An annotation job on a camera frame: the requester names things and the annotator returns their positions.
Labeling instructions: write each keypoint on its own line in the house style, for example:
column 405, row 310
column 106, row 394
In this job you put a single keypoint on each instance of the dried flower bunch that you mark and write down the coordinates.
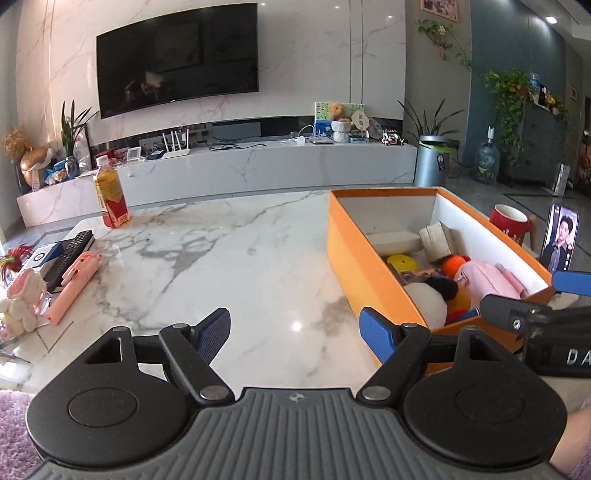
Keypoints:
column 16, row 141

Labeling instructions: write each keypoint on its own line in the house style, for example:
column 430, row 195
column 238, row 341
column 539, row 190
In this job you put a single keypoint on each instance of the clear water jug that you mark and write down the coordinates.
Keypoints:
column 487, row 161

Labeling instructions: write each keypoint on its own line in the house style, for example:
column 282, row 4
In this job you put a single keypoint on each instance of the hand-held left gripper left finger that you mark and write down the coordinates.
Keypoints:
column 214, row 332

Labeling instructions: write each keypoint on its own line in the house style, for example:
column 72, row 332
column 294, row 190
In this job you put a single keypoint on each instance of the red drink carton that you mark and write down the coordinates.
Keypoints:
column 111, row 194

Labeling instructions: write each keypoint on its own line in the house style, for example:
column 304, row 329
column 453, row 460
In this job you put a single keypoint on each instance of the framed picture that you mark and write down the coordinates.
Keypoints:
column 439, row 9

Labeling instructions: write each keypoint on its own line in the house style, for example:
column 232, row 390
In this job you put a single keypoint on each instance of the red feather ornament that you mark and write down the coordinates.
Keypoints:
column 14, row 261

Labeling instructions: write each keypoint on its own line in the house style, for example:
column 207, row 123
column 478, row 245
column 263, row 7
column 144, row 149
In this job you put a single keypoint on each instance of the hanging vine plant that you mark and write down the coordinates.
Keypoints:
column 441, row 32

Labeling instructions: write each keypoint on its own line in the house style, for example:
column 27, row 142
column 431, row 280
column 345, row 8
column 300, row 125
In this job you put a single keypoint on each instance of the pink white bunny plush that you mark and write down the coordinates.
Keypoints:
column 21, row 300

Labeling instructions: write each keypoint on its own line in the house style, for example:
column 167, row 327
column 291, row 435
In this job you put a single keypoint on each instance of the marble television console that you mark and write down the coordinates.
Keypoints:
column 258, row 170

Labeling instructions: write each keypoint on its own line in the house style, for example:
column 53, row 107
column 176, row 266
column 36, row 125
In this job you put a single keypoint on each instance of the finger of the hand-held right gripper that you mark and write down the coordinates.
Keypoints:
column 503, row 310
column 575, row 284

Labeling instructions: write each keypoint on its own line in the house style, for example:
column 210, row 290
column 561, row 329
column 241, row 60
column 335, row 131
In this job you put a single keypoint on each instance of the white digital clock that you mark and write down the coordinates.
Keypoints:
column 135, row 153

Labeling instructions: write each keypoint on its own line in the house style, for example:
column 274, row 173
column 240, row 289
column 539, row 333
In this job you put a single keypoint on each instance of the smartphone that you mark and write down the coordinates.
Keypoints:
column 559, row 240

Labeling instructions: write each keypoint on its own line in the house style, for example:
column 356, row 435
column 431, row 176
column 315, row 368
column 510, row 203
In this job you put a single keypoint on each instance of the orange cardboard box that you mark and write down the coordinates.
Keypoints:
column 351, row 258

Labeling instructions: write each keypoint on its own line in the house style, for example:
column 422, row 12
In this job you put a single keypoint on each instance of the colourful snack bags pile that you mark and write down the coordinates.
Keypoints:
column 60, row 171

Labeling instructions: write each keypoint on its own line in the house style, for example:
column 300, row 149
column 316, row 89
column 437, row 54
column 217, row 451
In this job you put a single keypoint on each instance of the white carton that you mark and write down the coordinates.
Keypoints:
column 563, row 177

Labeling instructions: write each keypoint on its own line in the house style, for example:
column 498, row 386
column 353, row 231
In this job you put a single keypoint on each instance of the purple fluffy rug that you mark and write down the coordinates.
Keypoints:
column 11, row 429

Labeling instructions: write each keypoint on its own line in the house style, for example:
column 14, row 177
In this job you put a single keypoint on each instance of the black set-top box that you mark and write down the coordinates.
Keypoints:
column 155, row 155

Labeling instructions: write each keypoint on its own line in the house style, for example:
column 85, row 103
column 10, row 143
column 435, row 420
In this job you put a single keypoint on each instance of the blue white booklet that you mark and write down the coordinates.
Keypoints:
column 44, row 254

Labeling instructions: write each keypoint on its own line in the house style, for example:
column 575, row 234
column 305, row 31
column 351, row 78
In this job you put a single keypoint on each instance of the black remote control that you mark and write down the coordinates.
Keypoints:
column 74, row 254

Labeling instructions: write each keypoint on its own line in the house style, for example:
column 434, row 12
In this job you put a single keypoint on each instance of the silver flat device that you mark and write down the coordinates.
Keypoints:
column 322, row 140

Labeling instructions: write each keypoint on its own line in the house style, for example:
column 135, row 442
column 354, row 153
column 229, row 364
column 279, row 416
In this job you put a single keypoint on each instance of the gold box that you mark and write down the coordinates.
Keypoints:
column 436, row 242

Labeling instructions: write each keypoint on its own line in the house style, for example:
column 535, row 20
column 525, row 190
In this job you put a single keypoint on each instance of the gold gourd vase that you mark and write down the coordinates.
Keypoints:
column 34, row 166

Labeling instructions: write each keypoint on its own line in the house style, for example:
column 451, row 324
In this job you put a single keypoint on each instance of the white router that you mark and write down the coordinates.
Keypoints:
column 175, row 153

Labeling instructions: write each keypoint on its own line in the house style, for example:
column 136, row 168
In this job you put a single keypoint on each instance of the cow figurine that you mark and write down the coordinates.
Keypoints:
column 392, row 138

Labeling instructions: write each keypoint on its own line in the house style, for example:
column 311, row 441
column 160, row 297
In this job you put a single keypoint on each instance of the yellow tape measure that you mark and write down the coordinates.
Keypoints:
column 401, row 263

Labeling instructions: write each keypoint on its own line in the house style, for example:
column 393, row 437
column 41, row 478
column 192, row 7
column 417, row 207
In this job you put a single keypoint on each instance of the grey cabinet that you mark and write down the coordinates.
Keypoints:
column 540, row 143

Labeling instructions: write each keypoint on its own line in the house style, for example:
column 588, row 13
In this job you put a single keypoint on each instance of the plastic water bottle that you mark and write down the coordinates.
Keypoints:
column 534, row 87

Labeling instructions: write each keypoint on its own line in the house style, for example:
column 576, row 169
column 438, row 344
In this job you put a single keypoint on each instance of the green pothos plant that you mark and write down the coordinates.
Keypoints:
column 510, row 92

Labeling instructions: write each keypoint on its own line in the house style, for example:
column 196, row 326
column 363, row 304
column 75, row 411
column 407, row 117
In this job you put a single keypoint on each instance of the round paper fan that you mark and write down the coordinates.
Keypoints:
column 360, row 121

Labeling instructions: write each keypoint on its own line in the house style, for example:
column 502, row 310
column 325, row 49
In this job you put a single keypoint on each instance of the red orange crochet toy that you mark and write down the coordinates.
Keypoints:
column 455, row 265

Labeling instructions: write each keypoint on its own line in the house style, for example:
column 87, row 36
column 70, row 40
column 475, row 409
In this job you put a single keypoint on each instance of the green plant in glass vase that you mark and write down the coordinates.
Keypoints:
column 71, row 134

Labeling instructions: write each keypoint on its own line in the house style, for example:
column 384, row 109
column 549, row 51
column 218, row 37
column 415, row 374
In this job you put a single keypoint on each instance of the brown teddy bear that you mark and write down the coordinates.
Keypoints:
column 338, row 112

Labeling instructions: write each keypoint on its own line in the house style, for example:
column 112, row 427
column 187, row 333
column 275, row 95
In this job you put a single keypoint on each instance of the green painting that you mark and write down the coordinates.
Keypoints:
column 322, row 120

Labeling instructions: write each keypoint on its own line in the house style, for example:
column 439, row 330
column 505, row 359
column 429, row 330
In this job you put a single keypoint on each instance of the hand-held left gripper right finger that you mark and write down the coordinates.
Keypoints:
column 376, row 334

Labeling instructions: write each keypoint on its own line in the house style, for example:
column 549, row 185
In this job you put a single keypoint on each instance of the long-leaf potted plant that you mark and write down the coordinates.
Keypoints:
column 427, row 122

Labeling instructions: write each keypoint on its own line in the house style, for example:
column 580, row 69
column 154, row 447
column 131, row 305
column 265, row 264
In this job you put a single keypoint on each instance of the silver trash can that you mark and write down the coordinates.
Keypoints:
column 429, row 166

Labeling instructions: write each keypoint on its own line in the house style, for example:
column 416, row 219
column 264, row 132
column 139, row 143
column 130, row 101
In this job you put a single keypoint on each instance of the black television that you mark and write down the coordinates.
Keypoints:
column 175, row 60

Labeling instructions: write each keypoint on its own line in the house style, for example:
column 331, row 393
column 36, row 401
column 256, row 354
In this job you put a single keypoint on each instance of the red mug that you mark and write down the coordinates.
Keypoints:
column 508, row 228

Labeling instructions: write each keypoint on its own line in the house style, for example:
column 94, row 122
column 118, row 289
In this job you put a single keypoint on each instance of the white long box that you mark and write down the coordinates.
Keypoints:
column 392, row 241

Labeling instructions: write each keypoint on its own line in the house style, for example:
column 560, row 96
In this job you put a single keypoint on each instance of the person's right forearm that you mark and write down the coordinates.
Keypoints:
column 570, row 443

